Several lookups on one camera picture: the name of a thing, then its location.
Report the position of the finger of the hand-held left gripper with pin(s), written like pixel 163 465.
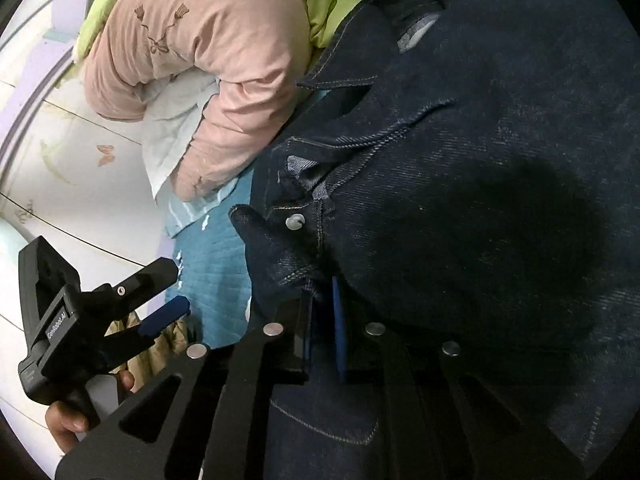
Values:
pixel 165 312
pixel 150 277

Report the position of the person's left hand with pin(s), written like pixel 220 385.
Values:
pixel 62 425

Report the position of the pink embroidered quilt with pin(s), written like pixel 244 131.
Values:
pixel 210 35

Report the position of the tan cloth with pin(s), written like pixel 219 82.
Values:
pixel 167 347

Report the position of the dark blue denim jacket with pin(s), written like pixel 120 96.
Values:
pixel 450 160

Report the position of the white cloth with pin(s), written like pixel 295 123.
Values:
pixel 170 130

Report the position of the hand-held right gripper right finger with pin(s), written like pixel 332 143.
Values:
pixel 341 330

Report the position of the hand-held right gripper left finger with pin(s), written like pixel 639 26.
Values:
pixel 299 340

